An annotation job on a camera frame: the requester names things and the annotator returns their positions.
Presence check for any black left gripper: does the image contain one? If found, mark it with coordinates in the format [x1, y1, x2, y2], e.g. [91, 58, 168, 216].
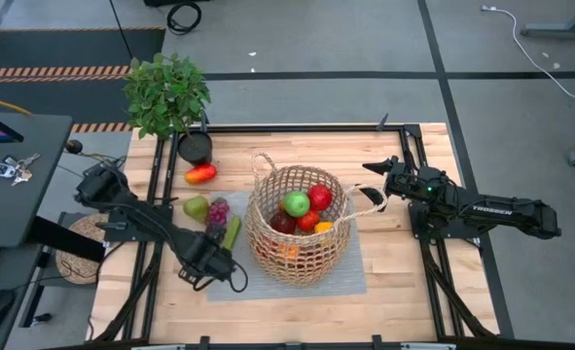
[178, 235, 238, 288]

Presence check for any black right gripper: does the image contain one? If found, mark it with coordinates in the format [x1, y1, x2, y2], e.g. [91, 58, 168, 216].
[359, 156, 417, 207]

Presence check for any green pear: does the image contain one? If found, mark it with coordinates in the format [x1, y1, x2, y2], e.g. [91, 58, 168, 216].
[183, 194, 211, 221]

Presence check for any red pomegranate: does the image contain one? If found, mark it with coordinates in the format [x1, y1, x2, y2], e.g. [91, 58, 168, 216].
[307, 183, 335, 212]

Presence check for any orange bell pepper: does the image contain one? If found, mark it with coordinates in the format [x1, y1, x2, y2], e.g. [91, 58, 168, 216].
[276, 242, 301, 259]

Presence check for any small red apple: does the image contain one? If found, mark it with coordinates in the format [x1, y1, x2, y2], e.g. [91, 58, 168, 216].
[296, 209, 321, 233]

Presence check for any green apple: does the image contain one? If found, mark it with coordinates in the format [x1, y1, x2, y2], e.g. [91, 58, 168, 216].
[283, 190, 311, 219]

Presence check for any woven straw basket with handles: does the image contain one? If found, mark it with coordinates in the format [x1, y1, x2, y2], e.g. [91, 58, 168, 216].
[244, 152, 390, 288]

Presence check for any green cucumber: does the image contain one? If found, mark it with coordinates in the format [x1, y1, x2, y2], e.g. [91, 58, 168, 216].
[221, 215, 243, 252]

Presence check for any purple grape bunch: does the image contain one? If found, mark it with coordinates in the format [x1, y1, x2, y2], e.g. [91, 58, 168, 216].
[204, 197, 232, 230]

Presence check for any red and orange mango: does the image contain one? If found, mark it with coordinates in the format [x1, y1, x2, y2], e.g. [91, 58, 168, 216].
[184, 163, 219, 186]

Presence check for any grey woven placemat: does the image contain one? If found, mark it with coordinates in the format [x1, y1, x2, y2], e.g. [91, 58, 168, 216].
[206, 190, 369, 302]

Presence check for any round woven trivet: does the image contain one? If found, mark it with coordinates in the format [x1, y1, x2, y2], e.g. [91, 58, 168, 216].
[54, 213, 118, 286]

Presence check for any black desk support bar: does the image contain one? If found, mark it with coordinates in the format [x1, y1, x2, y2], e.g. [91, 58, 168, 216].
[26, 216, 107, 263]

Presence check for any green potted plant, black pot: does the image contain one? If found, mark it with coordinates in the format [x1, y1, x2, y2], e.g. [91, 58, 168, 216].
[121, 52, 215, 166]

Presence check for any black desk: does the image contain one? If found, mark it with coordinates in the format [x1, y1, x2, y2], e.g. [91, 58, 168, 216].
[0, 111, 74, 249]

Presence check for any silver key bunch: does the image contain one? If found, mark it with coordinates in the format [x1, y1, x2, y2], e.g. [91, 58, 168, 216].
[4, 153, 41, 187]

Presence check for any grey table leg base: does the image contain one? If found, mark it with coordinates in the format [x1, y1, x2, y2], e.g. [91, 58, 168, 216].
[520, 0, 575, 39]

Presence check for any black hazard-striped floor mat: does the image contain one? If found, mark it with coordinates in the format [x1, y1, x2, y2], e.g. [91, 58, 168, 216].
[0, 26, 166, 133]

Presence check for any yellow rod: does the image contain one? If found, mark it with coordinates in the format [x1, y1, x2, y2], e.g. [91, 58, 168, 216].
[0, 91, 31, 117]

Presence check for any black aluminium table frame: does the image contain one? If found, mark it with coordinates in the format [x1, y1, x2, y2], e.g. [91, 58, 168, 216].
[90, 112, 500, 350]

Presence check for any white floor cable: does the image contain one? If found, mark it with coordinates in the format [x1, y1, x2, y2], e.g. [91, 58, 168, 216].
[481, 4, 575, 99]

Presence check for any black coiled cable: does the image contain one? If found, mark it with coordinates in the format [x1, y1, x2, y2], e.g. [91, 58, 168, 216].
[165, 1, 203, 36]

